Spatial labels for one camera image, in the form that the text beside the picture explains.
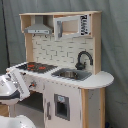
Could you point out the white fridge cabinet door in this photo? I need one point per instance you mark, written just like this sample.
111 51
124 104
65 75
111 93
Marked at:
62 106

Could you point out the grey range hood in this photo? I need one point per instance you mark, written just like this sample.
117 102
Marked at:
38 27

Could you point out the right red stove knob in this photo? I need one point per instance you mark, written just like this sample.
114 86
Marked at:
33 84

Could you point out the black toy faucet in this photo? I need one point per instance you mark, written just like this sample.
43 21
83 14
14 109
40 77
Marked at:
80 64

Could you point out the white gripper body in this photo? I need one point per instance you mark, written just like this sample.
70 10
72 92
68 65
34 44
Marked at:
19 83

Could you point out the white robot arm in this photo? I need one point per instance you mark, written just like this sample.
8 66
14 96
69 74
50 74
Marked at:
12 90

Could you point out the grey toy sink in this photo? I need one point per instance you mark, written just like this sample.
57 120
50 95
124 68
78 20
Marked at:
72 74

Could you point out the black toy stovetop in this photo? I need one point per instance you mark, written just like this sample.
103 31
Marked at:
36 67

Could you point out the white microwave door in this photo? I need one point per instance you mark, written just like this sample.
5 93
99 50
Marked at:
72 26

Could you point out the wooden toy kitchen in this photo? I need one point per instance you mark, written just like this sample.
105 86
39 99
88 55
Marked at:
45 49

